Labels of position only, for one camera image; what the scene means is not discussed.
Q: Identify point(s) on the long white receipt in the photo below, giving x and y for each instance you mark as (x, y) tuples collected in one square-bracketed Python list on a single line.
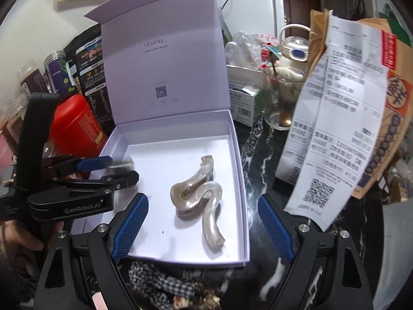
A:
[(335, 119)]

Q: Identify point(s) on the green bag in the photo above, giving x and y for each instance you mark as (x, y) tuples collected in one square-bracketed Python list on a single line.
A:
[(390, 13)]

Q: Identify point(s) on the white cardboard box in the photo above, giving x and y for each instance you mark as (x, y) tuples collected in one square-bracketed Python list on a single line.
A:
[(245, 74)]

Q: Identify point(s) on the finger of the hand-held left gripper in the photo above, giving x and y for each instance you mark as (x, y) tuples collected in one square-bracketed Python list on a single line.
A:
[(93, 164), (122, 179)]

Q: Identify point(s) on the pink tube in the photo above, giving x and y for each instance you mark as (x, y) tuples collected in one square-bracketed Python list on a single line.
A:
[(100, 302)]

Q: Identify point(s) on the clear plastic bag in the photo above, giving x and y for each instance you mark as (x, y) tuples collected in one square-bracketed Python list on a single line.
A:
[(242, 48)]

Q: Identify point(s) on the short white receipt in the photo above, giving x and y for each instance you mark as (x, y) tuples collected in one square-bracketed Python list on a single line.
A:
[(287, 168)]

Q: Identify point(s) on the person's left hand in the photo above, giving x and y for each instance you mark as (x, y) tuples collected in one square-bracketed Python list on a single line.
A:
[(19, 236)]

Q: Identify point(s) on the black printed snack bag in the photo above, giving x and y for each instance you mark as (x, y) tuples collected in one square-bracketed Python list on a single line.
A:
[(90, 71)]

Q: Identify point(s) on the brown paper bag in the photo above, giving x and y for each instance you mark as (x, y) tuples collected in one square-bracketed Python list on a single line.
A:
[(397, 97)]

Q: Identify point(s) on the small white and green box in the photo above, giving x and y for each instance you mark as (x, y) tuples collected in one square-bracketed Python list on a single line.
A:
[(243, 106)]

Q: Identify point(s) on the pearly wavy hair clip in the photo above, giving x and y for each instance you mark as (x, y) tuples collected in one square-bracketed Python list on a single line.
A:
[(211, 219)]

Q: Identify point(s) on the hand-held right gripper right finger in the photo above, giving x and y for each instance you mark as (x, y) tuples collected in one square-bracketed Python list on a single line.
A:
[(277, 229)]

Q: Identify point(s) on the red plastic object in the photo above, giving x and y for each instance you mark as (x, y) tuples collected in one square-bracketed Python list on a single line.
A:
[(77, 126)]

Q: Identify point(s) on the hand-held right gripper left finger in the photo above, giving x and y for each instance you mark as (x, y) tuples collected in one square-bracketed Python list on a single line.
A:
[(129, 229)]

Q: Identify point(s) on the clear jar with brown contents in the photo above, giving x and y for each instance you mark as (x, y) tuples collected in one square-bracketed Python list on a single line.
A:
[(13, 119)]

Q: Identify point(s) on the clear jar with brown label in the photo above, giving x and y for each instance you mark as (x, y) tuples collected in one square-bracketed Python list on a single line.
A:
[(30, 80)]

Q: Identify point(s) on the black and white checkered cloth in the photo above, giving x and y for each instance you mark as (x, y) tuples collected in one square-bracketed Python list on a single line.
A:
[(155, 277)]

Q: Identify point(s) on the clear glass cup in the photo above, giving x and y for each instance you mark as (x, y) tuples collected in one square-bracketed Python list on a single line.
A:
[(274, 103)]

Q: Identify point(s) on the lavender gift box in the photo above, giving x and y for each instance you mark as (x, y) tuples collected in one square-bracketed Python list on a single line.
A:
[(180, 71)]

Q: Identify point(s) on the clear jar with blue label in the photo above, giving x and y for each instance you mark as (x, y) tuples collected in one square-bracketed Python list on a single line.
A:
[(58, 71)]

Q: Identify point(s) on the brown door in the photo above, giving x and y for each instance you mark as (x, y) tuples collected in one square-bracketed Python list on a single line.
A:
[(296, 3)]

